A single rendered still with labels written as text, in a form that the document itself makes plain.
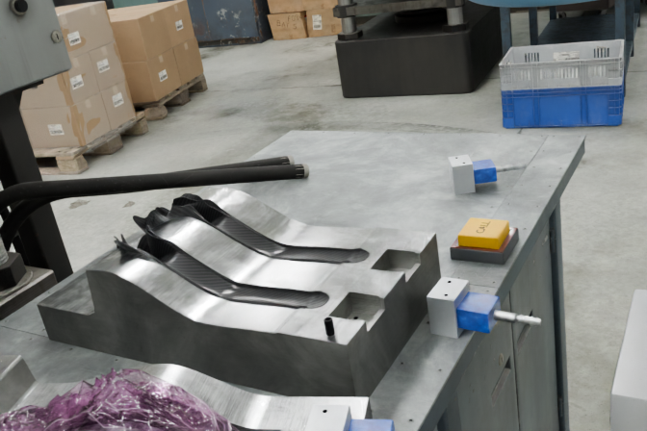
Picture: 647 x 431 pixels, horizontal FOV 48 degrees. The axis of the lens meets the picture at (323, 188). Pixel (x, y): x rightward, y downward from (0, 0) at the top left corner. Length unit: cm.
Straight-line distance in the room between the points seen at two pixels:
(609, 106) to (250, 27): 466
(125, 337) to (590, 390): 142
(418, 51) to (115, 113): 202
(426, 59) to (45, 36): 350
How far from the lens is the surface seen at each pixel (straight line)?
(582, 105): 397
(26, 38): 154
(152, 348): 96
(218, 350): 88
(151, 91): 543
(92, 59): 480
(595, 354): 224
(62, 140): 475
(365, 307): 85
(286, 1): 767
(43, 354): 109
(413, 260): 93
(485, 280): 102
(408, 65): 484
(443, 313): 90
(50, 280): 138
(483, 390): 121
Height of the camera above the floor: 132
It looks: 22 degrees down
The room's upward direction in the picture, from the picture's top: 10 degrees counter-clockwise
